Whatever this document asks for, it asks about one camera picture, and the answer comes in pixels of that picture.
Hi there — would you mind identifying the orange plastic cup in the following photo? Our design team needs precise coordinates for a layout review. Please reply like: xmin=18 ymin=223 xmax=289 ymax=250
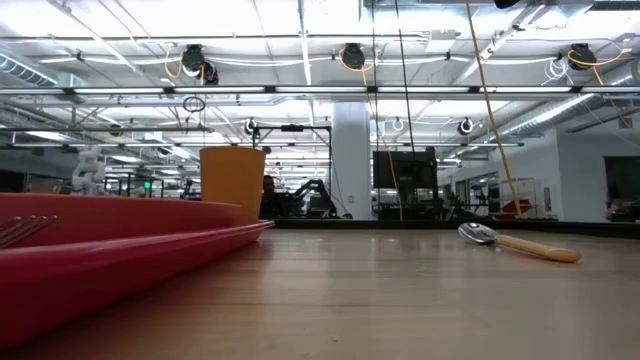
xmin=199 ymin=145 xmax=267 ymax=226

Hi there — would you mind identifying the orange round plate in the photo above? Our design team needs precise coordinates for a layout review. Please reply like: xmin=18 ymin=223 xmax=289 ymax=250
xmin=0 ymin=192 xmax=244 ymax=250

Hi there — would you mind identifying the spoon with yellow handle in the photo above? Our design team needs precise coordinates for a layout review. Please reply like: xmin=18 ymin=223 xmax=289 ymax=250
xmin=458 ymin=221 xmax=583 ymax=264

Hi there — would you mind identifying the fork with red handle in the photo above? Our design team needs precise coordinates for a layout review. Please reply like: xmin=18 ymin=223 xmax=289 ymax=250
xmin=0 ymin=215 xmax=58 ymax=250

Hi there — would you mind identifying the red plastic tray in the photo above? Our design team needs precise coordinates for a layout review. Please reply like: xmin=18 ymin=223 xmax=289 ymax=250
xmin=0 ymin=219 xmax=276 ymax=351

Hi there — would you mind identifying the white building pillar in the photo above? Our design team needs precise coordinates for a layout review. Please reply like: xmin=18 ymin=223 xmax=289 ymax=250
xmin=331 ymin=102 xmax=373 ymax=221

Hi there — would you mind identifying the person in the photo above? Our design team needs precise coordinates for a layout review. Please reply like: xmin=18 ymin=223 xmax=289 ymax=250
xmin=259 ymin=174 xmax=282 ymax=220

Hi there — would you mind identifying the black display screen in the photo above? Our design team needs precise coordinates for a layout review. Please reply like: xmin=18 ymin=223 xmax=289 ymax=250
xmin=372 ymin=148 xmax=439 ymax=191

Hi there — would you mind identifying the long ceiling light strip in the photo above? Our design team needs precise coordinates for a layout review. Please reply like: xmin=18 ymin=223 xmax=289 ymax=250
xmin=0 ymin=85 xmax=640 ymax=96

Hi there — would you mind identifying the red background object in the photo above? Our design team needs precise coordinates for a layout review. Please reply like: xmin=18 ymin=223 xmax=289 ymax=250
xmin=501 ymin=198 xmax=534 ymax=218

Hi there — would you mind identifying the white robot figure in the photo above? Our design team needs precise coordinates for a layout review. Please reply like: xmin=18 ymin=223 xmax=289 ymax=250
xmin=71 ymin=144 xmax=108 ymax=197

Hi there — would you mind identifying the background black rig frame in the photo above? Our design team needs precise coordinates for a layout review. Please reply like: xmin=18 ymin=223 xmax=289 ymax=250
xmin=251 ymin=123 xmax=334 ymax=212

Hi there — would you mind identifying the black aluminium table frame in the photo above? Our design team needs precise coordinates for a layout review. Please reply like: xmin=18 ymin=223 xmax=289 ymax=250
xmin=272 ymin=218 xmax=640 ymax=239

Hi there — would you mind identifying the black ceiling cable reel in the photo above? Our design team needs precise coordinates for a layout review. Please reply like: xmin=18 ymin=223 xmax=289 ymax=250
xmin=340 ymin=42 xmax=368 ymax=72
xmin=180 ymin=43 xmax=221 ymax=86
xmin=566 ymin=42 xmax=599 ymax=72

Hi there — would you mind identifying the hanging yellow cable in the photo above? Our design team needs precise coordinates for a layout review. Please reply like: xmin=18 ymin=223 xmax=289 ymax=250
xmin=464 ymin=0 xmax=524 ymax=219

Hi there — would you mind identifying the silver ventilation duct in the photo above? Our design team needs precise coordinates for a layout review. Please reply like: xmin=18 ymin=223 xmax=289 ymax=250
xmin=499 ymin=59 xmax=640 ymax=140

